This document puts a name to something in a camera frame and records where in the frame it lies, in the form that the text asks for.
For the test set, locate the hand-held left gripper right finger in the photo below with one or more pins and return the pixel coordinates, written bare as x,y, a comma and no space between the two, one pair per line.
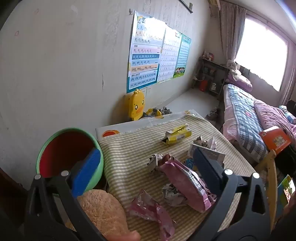
208,168

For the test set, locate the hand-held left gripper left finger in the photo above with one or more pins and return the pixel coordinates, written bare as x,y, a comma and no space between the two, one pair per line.
86,171

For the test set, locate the white snack box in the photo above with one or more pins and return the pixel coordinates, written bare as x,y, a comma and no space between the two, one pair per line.
218,157

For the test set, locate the orange and blue wrapper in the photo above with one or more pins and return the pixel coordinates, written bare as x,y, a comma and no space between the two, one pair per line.
190,163

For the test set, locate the white paper scrap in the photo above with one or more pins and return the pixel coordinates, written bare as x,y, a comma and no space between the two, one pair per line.
212,143

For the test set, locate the large pink snack bag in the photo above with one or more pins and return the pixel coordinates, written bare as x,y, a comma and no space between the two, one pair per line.
185,183

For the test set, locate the small paper ball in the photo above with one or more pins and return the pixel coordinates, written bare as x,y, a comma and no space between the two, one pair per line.
200,141

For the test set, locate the green bin red inside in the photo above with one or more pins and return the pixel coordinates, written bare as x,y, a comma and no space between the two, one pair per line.
62,150

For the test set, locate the yellow carton box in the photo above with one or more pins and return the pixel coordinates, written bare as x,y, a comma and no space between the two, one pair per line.
179,135

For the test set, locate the grey paper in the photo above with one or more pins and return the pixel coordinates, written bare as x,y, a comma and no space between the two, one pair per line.
172,195

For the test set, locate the small pink wrapper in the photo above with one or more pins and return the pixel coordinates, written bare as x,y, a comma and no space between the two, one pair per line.
150,208

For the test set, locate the pair of shoes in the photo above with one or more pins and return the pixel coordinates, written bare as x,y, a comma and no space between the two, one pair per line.
212,114

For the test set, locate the bed with plaid quilt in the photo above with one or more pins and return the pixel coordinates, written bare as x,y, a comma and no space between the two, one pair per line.
240,115

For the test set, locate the wooden chair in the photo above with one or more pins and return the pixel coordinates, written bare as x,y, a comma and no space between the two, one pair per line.
271,166

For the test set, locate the orange book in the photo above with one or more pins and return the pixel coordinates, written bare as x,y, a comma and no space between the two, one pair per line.
274,140

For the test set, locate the yellow toy excavator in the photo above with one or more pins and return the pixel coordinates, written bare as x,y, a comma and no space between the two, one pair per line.
153,112

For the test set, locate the dark wooden furniture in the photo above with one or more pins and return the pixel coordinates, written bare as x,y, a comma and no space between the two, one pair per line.
9,192

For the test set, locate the green colourful book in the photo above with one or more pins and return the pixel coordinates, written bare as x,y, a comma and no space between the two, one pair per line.
285,190

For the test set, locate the purple quilt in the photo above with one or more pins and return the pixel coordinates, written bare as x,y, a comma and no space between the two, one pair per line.
270,115

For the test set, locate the yellow duck toy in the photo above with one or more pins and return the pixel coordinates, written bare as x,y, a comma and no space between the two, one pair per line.
136,106

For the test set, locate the red box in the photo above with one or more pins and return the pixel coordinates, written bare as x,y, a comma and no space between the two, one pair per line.
203,85

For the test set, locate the pink pillow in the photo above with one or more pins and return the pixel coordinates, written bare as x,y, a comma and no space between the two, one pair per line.
240,82

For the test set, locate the dark metal shelf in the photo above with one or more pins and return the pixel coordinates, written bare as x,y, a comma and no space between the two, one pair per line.
212,74

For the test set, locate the beige folded cloth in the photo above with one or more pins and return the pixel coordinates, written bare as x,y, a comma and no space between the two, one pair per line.
232,67

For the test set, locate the bright window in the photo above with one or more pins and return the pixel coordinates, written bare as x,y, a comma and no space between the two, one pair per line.
261,51

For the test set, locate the purple curtain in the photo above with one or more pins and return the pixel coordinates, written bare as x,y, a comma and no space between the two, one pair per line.
231,30

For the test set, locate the white wall socket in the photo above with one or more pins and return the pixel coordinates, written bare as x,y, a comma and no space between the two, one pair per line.
144,91

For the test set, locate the teal wall poster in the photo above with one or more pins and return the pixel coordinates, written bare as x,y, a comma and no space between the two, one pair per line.
182,58

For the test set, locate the white and pink wall poster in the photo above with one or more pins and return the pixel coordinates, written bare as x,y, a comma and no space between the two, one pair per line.
168,58

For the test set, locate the large blue-bordered wall poster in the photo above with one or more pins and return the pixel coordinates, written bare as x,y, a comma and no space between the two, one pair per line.
143,58

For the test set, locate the black wall rail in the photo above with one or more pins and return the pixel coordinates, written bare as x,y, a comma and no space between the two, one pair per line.
186,7

